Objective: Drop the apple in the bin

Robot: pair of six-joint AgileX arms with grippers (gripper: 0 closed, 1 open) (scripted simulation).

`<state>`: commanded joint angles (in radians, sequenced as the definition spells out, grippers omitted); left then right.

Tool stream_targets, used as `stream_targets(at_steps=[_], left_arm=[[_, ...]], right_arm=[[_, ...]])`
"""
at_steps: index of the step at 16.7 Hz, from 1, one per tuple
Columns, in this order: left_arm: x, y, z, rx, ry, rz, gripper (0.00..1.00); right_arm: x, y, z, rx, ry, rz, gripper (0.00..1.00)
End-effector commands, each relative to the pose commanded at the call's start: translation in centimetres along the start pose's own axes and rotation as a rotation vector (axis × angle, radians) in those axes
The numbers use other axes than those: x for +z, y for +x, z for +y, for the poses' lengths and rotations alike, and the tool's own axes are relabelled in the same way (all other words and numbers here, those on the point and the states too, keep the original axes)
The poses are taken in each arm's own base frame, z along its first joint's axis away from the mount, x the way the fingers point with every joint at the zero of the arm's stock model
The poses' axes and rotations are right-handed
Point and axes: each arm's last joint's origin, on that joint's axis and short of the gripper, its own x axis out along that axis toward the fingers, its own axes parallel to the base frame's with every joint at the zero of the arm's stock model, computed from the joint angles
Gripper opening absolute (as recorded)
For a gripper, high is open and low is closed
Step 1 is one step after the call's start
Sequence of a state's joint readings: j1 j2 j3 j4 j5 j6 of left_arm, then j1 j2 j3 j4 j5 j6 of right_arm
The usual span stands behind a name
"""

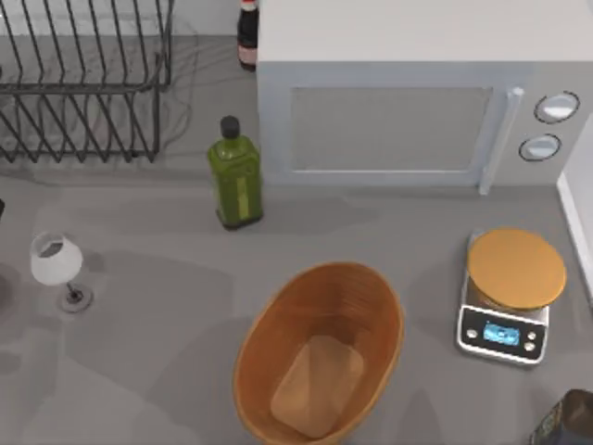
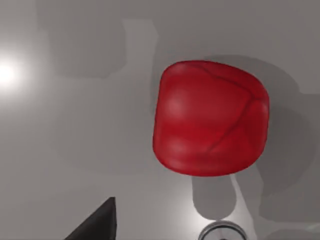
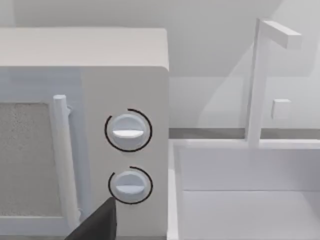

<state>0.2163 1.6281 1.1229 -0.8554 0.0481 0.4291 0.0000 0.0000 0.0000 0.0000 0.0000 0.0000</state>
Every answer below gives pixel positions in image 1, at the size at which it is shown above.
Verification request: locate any kitchen scale with orange plate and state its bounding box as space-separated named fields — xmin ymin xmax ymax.
xmin=456 ymin=226 xmax=568 ymax=367

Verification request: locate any white wine glass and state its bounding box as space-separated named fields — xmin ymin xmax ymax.
xmin=30 ymin=231 xmax=95 ymax=314

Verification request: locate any pale microwave oven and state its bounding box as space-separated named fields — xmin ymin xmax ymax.
xmin=256 ymin=0 xmax=593 ymax=197

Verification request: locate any microwave knob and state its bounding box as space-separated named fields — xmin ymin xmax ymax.
xmin=518 ymin=133 xmax=563 ymax=163
xmin=534 ymin=91 xmax=581 ymax=125

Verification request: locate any black wire dish rack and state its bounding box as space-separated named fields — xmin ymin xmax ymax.
xmin=0 ymin=0 xmax=176 ymax=164

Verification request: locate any dark brown sauce bottle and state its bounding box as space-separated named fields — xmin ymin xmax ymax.
xmin=236 ymin=0 xmax=259 ymax=72

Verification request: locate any white cabinet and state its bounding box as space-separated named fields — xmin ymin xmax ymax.
xmin=556 ymin=138 xmax=593 ymax=307

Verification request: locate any green bottle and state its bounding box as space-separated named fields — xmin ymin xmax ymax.
xmin=206 ymin=116 xmax=265 ymax=232

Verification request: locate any brown oval basket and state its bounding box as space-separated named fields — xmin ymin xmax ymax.
xmin=232 ymin=261 xmax=403 ymax=445

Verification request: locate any microwave door handle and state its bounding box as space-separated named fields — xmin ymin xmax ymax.
xmin=477 ymin=86 xmax=526 ymax=197

